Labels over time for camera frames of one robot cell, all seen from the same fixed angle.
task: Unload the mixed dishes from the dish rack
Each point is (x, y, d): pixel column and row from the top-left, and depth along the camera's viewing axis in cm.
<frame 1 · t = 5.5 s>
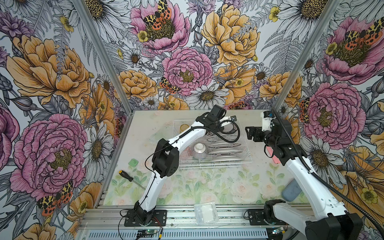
left hand: (216, 122, 93), fingers closed
right hand: (253, 132, 78), fingers open
screwdriver black yellow handle: (128, 177, 88), point 2 cm above the table
green square object: (133, 162, 94), point 2 cm above the table

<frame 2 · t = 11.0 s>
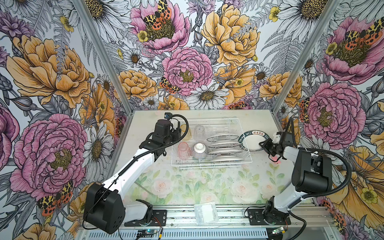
left hand: (175, 134, 84), fingers open
right hand: (260, 146, 96), fingers closed
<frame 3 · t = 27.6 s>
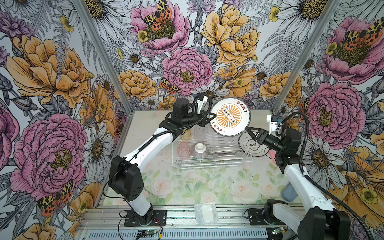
left hand: (215, 119, 74), fingers closed
right hand: (246, 133, 74), fingers open
orange sunburst white plate: (230, 117, 75), point 34 cm above the table
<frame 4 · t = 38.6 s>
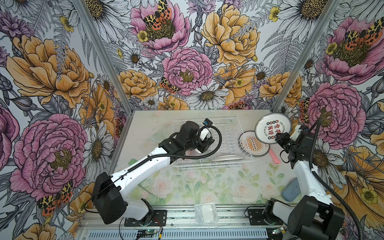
left hand: (208, 141, 76), fingers open
right hand: (275, 137, 83), fingers closed
orange sunburst white plate: (251, 145, 101), point 2 cm above the table
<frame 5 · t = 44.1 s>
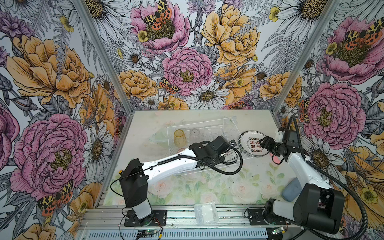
left hand: (213, 152, 79), fingers closed
right hand: (263, 146, 87), fingers open
red green patterned plate: (250, 144, 101), point 3 cm above the table
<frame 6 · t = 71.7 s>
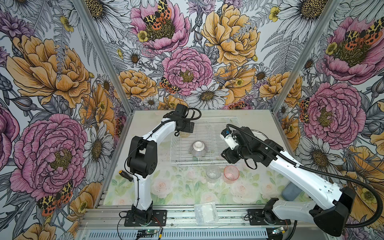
left hand: (184, 130, 97), fingers open
right hand: (228, 156, 75), fingers open
striped ceramic bowl: (198, 149, 94), point 8 cm above the table
pink glass tumbler: (231, 174, 89), point 2 cm above the table
